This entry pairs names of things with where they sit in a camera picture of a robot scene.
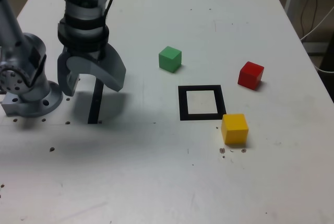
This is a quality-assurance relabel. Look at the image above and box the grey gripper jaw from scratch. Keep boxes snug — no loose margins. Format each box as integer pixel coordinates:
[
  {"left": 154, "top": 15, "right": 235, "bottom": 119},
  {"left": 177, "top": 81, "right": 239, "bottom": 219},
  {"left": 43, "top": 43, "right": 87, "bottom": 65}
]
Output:
[
  {"left": 57, "top": 48, "right": 80, "bottom": 97},
  {"left": 66, "top": 43, "right": 127, "bottom": 93}
]

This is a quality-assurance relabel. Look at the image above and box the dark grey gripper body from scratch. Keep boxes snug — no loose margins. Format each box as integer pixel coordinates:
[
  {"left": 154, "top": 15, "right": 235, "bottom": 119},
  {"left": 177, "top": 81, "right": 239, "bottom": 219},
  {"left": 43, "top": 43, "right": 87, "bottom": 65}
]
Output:
[{"left": 62, "top": 47, "right": 104, "bottom": 62}]

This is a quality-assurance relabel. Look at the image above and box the green cube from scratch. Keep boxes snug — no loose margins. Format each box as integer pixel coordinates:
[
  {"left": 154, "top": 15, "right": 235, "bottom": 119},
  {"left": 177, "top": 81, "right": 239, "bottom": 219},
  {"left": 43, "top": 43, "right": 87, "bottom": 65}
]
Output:
[{"left": 158, "top": 45, "right": 183, "bottom": 74}]

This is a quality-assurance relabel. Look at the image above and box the yellow cube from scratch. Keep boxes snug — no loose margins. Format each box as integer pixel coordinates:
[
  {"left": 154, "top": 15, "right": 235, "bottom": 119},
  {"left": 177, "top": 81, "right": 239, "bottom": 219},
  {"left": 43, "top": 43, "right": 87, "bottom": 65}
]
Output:
[{"left": 220, "top": 113, "right": 249, "bottom": 145}]

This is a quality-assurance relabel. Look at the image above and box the red cube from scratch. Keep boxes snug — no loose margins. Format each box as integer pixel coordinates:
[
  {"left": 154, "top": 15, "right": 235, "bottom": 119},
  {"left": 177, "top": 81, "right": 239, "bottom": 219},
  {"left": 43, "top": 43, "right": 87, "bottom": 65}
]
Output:
[{"left": 237, "top": 61, "right": 265, "bottom": 91}]

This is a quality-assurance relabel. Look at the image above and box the black tape square outline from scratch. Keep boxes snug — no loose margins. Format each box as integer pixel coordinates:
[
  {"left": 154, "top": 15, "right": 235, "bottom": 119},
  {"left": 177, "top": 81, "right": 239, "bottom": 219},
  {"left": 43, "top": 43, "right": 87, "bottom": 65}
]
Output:
[{"left": 177, "top": 85, "right": 227, "bottom": 122}]

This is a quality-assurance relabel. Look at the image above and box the black tape strip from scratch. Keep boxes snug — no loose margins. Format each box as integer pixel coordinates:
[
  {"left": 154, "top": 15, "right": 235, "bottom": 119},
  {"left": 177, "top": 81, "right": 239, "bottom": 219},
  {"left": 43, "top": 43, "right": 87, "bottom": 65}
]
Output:
[{"left": 87, "top": 77, "right": 105, "bottom": 124}]

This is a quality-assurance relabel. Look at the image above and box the thin black cable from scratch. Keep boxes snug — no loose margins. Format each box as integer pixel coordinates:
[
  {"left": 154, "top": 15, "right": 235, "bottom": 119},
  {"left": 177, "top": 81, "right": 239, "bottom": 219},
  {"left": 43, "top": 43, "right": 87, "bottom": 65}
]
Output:
[{"left": 299, "top": 0, "right": 318, "bottom": 38}]

